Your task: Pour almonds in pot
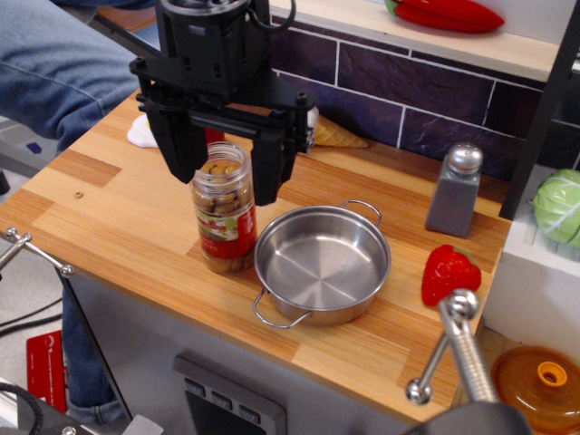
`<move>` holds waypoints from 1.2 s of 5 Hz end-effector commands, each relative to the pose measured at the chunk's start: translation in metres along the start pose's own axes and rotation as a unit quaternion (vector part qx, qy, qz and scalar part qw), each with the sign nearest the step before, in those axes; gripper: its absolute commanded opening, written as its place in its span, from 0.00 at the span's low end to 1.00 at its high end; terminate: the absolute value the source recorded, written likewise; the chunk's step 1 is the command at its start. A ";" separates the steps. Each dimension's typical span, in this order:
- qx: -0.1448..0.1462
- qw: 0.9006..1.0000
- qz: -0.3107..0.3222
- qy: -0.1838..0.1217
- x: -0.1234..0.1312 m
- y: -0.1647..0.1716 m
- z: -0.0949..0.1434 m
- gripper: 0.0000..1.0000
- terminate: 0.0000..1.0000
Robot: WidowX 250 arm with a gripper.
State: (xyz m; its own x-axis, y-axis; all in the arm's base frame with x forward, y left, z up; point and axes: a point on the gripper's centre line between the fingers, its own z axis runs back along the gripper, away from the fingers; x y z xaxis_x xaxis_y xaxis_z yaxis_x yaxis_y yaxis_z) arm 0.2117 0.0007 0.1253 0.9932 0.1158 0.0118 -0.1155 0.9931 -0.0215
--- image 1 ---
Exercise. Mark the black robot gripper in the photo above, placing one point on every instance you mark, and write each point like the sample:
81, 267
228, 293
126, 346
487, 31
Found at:
213, 71

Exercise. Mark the clear plastic almond jar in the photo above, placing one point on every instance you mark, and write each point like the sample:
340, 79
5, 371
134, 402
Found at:
223, 195

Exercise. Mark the stainless steel pot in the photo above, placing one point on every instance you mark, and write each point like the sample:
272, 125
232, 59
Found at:
320, 265

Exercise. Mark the orange pot lid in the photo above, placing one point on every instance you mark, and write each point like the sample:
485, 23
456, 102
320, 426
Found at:
541, 383

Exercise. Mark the red toy cup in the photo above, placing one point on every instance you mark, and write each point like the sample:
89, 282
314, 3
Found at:
214, 136

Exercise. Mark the toy fried egg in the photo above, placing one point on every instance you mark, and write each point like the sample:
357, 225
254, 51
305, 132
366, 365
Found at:
140, 134

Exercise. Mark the toy ice cream cone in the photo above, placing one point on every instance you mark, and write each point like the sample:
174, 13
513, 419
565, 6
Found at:
330, 134

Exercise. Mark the person in blue jeans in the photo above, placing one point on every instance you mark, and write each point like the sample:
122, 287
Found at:
59, 78

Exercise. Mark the metal clamp left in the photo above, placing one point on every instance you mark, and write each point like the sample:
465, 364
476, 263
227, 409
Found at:
20, 243

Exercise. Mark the metal clamp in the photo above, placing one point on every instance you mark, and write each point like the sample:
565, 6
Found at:
484, 413
20, 243

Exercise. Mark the grey shaker with metal top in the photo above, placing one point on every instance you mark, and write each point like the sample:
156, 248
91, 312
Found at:
453, 202

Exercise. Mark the red toy strawberry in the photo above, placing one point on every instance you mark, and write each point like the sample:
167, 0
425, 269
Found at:
447, 269

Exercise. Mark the grey oven control panel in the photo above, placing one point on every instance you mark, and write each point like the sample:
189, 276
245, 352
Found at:
218, 405

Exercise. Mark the red toy chili pepper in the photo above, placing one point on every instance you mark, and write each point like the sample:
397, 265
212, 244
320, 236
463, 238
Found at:
454, 15

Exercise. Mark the metal clamp right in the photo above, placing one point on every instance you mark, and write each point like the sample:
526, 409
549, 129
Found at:
484, 413

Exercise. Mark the red box on floor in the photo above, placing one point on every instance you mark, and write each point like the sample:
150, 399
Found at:
45, 369

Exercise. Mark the green toy cabbage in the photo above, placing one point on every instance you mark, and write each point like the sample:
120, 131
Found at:
556, 206

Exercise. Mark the black shelf post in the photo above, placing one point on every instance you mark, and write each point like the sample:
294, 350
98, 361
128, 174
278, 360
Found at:
554, 89

